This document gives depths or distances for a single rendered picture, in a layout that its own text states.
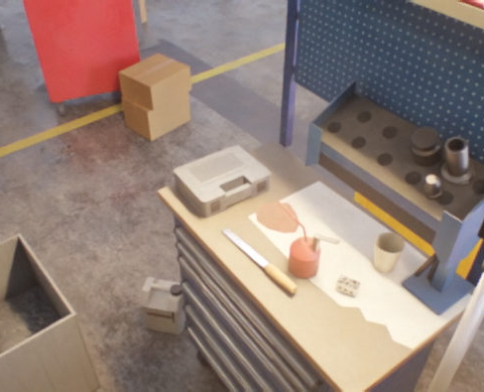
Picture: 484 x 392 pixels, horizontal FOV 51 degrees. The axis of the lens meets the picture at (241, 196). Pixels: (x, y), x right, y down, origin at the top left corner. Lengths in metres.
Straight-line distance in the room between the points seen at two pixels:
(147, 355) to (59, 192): 1.34
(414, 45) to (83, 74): 2.88
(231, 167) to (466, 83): 0.76
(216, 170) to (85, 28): 2.28
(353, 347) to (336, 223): 0.44
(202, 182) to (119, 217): 1.49
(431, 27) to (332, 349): 0.80
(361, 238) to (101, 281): 1.57
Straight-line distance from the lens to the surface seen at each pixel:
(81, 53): 3.83
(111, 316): 2.60
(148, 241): 2.89
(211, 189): 1.60
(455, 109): 1.35
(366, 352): 1.33
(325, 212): 1.64
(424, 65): 1.37
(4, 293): 2.45
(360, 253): 1.53
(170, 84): 3.55
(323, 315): 1.37
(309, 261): 1.39
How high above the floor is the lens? 2.05
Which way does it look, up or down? 41 degrees down
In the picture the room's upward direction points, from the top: straight up
